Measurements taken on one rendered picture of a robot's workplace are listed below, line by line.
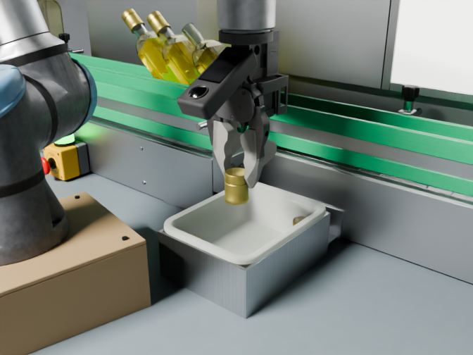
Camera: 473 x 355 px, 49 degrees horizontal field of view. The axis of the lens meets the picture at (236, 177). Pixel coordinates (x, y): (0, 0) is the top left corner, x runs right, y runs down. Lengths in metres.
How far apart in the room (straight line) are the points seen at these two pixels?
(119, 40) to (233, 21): 0.90
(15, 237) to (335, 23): 0.68
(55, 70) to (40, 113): 0.09
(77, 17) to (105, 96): 2.47
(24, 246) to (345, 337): 0.43
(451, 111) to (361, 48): 0.20
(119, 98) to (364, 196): 0.53
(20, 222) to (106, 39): 0.95
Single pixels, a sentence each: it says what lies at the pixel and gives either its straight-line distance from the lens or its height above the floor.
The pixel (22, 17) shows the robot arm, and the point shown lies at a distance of 0.82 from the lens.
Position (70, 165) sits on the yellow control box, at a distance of 1.20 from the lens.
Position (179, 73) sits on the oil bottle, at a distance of 1.12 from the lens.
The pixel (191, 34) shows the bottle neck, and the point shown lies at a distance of 1.10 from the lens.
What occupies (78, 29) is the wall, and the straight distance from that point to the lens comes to 3.60.
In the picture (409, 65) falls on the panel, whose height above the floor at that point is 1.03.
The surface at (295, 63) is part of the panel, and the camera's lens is 1.11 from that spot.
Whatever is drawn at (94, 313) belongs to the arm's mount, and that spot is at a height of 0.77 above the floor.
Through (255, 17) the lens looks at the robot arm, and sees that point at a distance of 0.66.
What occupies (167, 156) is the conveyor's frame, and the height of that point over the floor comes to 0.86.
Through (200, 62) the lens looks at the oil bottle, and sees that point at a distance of 1.07.
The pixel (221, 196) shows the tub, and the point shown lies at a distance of 0.87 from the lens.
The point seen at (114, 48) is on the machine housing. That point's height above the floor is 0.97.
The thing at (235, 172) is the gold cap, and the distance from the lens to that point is 0.73.
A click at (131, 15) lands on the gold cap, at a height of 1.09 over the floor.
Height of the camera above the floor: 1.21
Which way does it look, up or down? 23 degrees down
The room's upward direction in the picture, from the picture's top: straight up
